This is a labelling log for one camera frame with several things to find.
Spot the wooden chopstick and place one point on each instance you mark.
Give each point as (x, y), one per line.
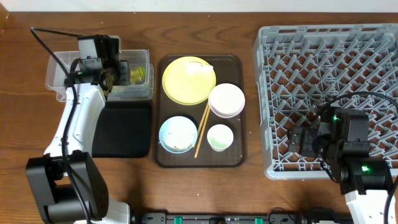
(197, 150)
(202, 125)

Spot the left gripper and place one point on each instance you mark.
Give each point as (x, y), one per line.
(124, 68)

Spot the light blue bowl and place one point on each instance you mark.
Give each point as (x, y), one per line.
(178, 134)

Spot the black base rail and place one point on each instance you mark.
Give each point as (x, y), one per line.
(312, 216)

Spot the green snack wrapper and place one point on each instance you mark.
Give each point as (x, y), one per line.
(137, 76)

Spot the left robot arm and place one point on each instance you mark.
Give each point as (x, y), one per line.
(65, 182)

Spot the black plastic tray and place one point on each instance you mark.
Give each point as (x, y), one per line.
(123, 130)

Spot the white tissue wad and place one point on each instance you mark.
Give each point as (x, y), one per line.
(192, 68)

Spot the wooden chopstick right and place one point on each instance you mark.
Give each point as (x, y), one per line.
(197, 150)

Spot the wooden chopstick left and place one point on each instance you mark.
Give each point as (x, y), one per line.
(202, 125)

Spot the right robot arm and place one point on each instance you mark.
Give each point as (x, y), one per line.
(342, 145)

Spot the white green cup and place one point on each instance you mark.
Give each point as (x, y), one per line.
(220, 137)

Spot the pink white bowl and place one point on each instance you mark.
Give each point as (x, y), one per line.
(226, 100)

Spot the grey dishwasher rack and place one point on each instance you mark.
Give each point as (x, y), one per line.
(300, 67)

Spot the clear plastic bin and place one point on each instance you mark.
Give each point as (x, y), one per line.
(137, 59)

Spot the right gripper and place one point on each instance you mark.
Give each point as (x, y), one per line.
(296, 140)

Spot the brown plastic serving tray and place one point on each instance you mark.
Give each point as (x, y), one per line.
(228, 69)

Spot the yellow plate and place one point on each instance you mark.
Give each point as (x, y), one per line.
(186, 89)

